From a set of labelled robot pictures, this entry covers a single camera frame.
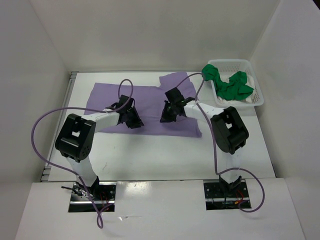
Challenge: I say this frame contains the aluminium table edge rail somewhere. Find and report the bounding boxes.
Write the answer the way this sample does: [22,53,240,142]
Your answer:
[40,71,79,183]

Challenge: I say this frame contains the purple t-shirt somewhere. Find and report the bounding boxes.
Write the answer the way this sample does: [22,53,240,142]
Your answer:
[86,72,202,138]

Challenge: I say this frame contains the green t-shirt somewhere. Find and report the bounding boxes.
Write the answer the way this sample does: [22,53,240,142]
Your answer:
[201,64,254,101]

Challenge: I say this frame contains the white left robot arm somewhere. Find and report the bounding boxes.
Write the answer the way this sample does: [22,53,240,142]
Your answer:
[55,95,144,200]

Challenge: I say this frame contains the white plastic basket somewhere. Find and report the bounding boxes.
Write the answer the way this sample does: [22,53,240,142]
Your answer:
[208,59,264,108]

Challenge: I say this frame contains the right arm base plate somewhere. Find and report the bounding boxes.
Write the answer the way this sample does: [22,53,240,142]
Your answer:
[203,180,252,211]

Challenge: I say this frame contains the white t-shirt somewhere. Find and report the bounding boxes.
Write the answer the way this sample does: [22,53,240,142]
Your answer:
[217,73,256,105]

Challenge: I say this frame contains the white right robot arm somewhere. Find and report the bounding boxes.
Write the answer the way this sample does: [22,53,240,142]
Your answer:
[160,87,249,197]

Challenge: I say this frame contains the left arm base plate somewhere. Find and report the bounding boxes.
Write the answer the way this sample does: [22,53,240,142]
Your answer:
[61,182,117,213]

